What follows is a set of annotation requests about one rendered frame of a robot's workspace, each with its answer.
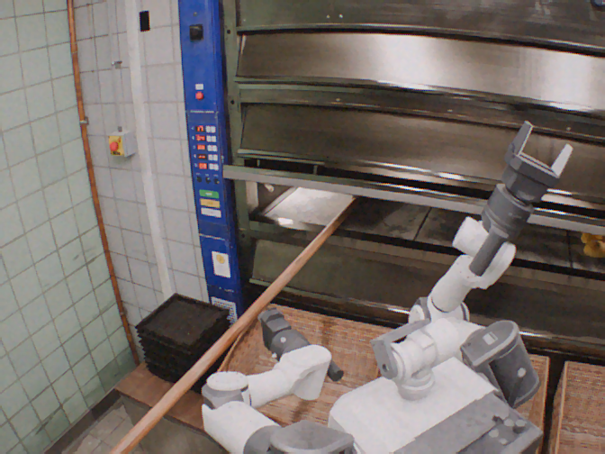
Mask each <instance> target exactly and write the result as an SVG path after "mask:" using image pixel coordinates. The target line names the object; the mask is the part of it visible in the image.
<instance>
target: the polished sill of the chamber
mask: <svg viewBox="0 0 605 454"><path fill-rule="evenodd" d="M326 227H327V226H324V225H318V224H313V223H307V222H297V221H292V220H286V219H281V218H275V217H270V216H264V215H259V214H257V215H256V216H254V217H253V218H252V219H250V220H249V228H250V230H252V231H257V232H266V233H271V234H276V235H281V236H286V237H291V238H296V239H301V240H307V241H314V240H315V239H316V238H317V237H318V235H319V234H320V233H321V232H322V231H323V230H324V229H325V228H326ZM324 243H326V244H331V245H336V246H341V247H346V248H351V249H357V250H366V251H372V252H376V253H382V254H387V255H392V256H397V257H403V258H408V259H417V260H423V261H428V262H433V263H438V264H444V265H449V266H453V265H454V263H455V262H456V260H457V259H458V258H459V257H460V256H462V255H467V254H465V253H464V252H463V251H461V250H459V249H457V248H453V247H448V246H442V245H437V244H431V243H427V242H421V241H411V240H405V239H400V238H394V237H389V236H383V235H378V234H373V233H367V232H357V231H351V230H346V229H340V228H337V229H336V230H335V231H334V232H333V233H332V234H331V235H330V236H329V237H328V239H327V240H326V241H325V242H324ZM502 275H507V276H513V277H522V278H527V279H533V280H538V281H544V282H549V283H555V284H560V285H566V286H575V287H580V288H586V289H591V290H597V291H602V292H605V273H601V272H596V271H590V270H585V269H579V268H569V267H565V266H559V265H554V264H548V263H543V262H537V261H532V260H527V259H517V258H513V259H512V261H511V263H510V264H509V266H508V267H507V268H506V270H505V271H504V272H503V273H502Z"/></svg>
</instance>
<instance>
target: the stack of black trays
mask: <svg viewBox="0 0 605 454"><path fill-rule="evenodd" d="M229 312H230V309H228V308H224V307H221V306H218V305H215V304H209V303H206V302H204V301H200V300H197V299H194V298H192V297H188V296H185V295H180V294H178V293H174V294H173V295H171V296H170V297H169V298H168V299H167V300H166V301H165V302H164V303H163V304H161V305H160V306H159V307H158V308H156V309H155V310H154V311H153V312H152V313H150V314H149V315H148V316H147V317H145V318H144V319H143V320H142V321H141V322H139V323H138V324H137V325H136V326H135V329H137V331H136V332H137V333H138V335H137V337H140V338H141V340H139V343H141V345H140V346H142V347H144V348H143V349H142V350H143V351H146V352H145V353H144V354H143V355H144V356H146V357H144V358H143V359H145V360H146V361H145V363H148V365H147V366H146V368H149V369H148V371H149V372H152V374H155V375H157V376H159V377H163V378H165V379H166V380H169V381H171V382H173V383H177V382H178V381H179V380H180V379H181V378H182V377H183V376H184V375H185V374H186V373H187V372H188V371H189V370H190V369H191V368H192V366H193V365H194V364H195V363H196V362H197V361H198V360H199V359H200V358H201V357H202V356H203V355H204V354H205V353H206V352H207V351H208V350H209V349H210V348H211V347H212V346H213V345H214V344H215V343H216V342H217V341H218V340H219V339H220V337H221V336H222V335H223V334H224V333H225V332H226V331H227V330H228V329H229V328H230V327H229V326H230V325H231V323H229V322H230V320H229V319H227V317H228V316H229V315H230V314H229ZM232 346H233V345H230V346H229V347H228V348H227V349H226V350H225V351H224V352H223V353H222V354H221V355H220V356H219V357H218V359H217V360H216V361H215V362H214V363H213V364H212V365H211V366H210V367H209V368H208V369H207V370H206V371H205V373H204V374H203V375H202V376H201V377H200V378H199V379H198V380H197V381H196V382H195V383H194V384H193V385H192V387H191V388H190V390H193V391H195V392H196V393H199V394H201V393H202V387H203V386H204V385H205V384H206V383H207V379H208V378H209V377H210V376H211V375H213V374H216V373H217V371H218V369H219V368H220V366H221V364H222V362H223V361H224V360H225V358H226V357H227V355H228V352H230V349H231V347H232Z"/></svg>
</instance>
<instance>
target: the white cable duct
mask: <svg viewBox="0 0 605 454"><path fill-rule="evenodd" d="M124 2H125V15H126V29H127V41H128V52H129V63H130V74H131V92H132V102H133V111H134V119H135V127H136V134H137V142H138V150H139V156H140V169H141V175H142V182H143V188H144V195H145V200H146V206H147V211H148V217H149V227H150V232H151V237H152V242H153V247H154V251H155V257H156V261H157V266H158V273H159V278H160V283H161V287H162V291H163V296H164V299H165V301H166V300H167V299H168V298H169V297H170V296H171V295H172V290H171V285H170V281H169V276H168V272H167V263H166V258H165V253H164V249H163V243H162V238H161V233H160V228H159V222H158V211H157V206H156V199H155V193H154V186H153V180H152V174H151V166H150V160H149V145H148V138H147V130H146V122H145V113H144V104H143V94H142V84H141V74H140V53H139V41H138V28H137V14H136V0H124Z"/></svg>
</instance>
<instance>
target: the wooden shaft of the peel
mask: <svg viewBox="0 0 605 454"><path fill-rule="evenodd" d="M358 204H359V201H358V199H356V198H353V199H352V200H351V201H350V202H349V203H348V204H347V206H346V207H345V208H344V209H343V210H342V211H341V212H340V213H339V214H338V215H337V216H336V217H335V218H334V219H333V221H332V222H331V223H330V224H329V225H328V226H327V227H326V228H325V229H324V230H323V231H322V232H321V233H320V234H319V235H318V237H317V238H316V239H315V240H314V241H313V242H312V243H311V244H310V245H309V246H308V247H307V248H306V249H305V250H304V251H303V252H302V254H301V255H300V256H299V257H298V258H297V259H296V260H295V261H294V262H293V263H292V264H291V265H290V266H289V267H288V268H287V269H286V270H285V271H284V273H283V274H282V275H281V276H280V277H279V278H278V279H277V280H276V281H275V282H274V283H273V284H272V285H271V286H270V287H269V288H268V289H267V290H266V292H265V293H264V294H262V296H260V297H259V298H258V300H257V301H256V302H255V303H254V304H253V305H251V306H250V307H249V309H248V310H247V311H246V312H245V313H244V314H243V315H242V316H241V317H240V318H239V319H238V320H237V321H236V322H235V323H234V324H233V325H232V326H231V327H230V328H229V329H228V330H227V331H226V332H225V333H224V334H223V335H222V336H221V337H220V339H219V340H218V341H217V342H216V343H215V344H214V345H213V346H212V347H211V348H210V349H209V350H208V351H207V352H206V353H205V354H204V355H203V356H202V357H201V358H200V359H199V360H198V361H197V362H196V363H195V364H194V365H193V366H192V368H191V369H190V370H189V371H188V372H187V373H186V374H185V375H184V376H183V377H182V378H181V379H180V380H179V381H178V382H177V383H176V384H175V385H174V386H173V387H172V388H171V389H170V390H169V391H168V392H167V393H166V394H165V395H164V396H163V397H162V398H161V399H160V401H159V402H158V403H157V404H156V405H155V406H154V407H153V408H152V409H151V410H150V411H149V412H148V413H147V414H146V415H145V416H144V417H143V418H142V419H141V420H140V421H139V422H138V423H137V424H136V425H135V426H134V427H133V428H132V429H131V430H130V431H129V432H128V433H127V434H126V435H125V436H124V437H123V438H122V440H121V441H120V442H119V443H118V444H117V445H116V446H115V447H114V448H113V449H112V450H111V451H110V452H109V453H108V454H129V453H130V452H131V450H132V449H133V448H134V447H135V446H136V445H137V444H138V443H139V442H140V441H141V440H142V439H143V438H144V437H145V436H146V435H147V434H148V432H149V431H150V430H151V429H152V428H153V427H154V426H155V425H156V424H157V423H158V422H159V421H160V420H161V419H162V418H163V416H164V415H165V414H166V413H167V412H168V411H169V410H170V409H171V408H172V407H173V406H174V405H175V404H176V403H177V401H178V400H179V399H180V398H181V397H182V396H183V395H184V394H185V393H186V392H187V391H188V390H189V389H190V388H191V387H192V385H193V384H194V383H195V382H196V381H197V380H198V379H199V378H200V377H201V376H202V375H203V374H204V373H205V371H206V370H207V369H208V368H209V367H210V366H211V365H212V364H213V363H214V362H215V361H216V360H217V359H218V357H219V356H220V355H221V354H222V353H223V352H224V351H225V350H226V349H227V348H228V347H229V346H230V345H231V344H232V342H234V341H235V340H236V339H237V338H238V337H239V336H240V335H241V333H242V332H243V331H244V330H245V329H246V328H247V327H248V326H249V325H250V324H251V323H252V322H253V320H254V319H255V318H256V317H257V316H258V315H259V314H260V313H261V312H262V311H263V309H264V308H265V307H266V306H267V305H268V304H269V303H270V302H271V301H272V300H273V299H274V297H275V296H276V295H277V294H278V293H279V292H280V291H281V290H282V289H283V288H284V286H285V285H286V284H287V283H288V282H289V281H290V280H291V279H292V278H293V276H294V275H295V274H296V273H297V272H298V271H299V270H300V269H301V268H302V266H303V265H304V264H305V263H306V262H307V261H308V260H309V259H310V258H311V256H312V255H313V254H314V253H315V252H316V251H317V250H318V249H319V247H320V246H321V245H322V244H323V243H324V242H325V241H326V240H327V239H328V237H329V236H330V235H331V234H332V233H333V232H334V231H335V230H336V229H337V228H338V227H339V226H340V225H341V224H342V222H343V221H344V220H345V219H346V218H347V217H348V216H349V214H350V213H351V212H352V211H353V210H354V209H355V208H356V207H357V205H358Z"/></svg>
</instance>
